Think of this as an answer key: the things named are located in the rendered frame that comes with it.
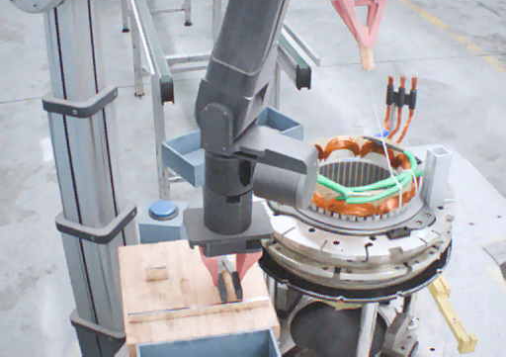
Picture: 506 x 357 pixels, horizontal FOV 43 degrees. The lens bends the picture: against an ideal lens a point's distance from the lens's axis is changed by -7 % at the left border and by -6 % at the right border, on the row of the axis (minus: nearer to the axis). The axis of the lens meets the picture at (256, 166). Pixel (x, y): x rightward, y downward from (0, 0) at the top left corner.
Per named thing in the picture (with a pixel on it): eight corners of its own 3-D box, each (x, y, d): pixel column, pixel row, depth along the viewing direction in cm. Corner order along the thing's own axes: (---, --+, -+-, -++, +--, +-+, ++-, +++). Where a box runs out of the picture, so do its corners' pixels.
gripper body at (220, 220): (274, 244, 80) (278, 194, 77) (190, 253, 78) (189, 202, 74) (262, 214, 86) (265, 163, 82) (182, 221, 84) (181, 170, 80)
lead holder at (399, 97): (416, 110, 104) (418, 90, 103) (393, 113, 103) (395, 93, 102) (405, 100, 108) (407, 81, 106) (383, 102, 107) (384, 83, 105)
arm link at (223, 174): (217, 122, 78) (195, 143, 74) (273, 134, 76) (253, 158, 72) (216, 172, 82) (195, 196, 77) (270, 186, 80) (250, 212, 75)
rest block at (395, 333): (380, 352, 109) (384, 331, 106) (393, 332, 113) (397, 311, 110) (404, 361, 107) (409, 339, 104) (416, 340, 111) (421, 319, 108)
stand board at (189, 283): (279, 338, 82) (280, 324, 81) (128, 357, 79) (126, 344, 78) (247, 244, 99) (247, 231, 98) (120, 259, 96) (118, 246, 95)
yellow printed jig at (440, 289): (478, 352, 113) (481, 338, 112) (459, 354, 113) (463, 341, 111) (438, 276, 132) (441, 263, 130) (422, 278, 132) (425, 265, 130)
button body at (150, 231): (197, 312, 123) (189, 201, 110) (190, 339, 117) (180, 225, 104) (160, 310, 124) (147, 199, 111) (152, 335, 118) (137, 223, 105)
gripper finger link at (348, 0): (381, 44, 95) (371, -20, 94) (397, 44, 88) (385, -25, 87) (337, 50, 95) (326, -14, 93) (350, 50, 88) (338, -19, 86)
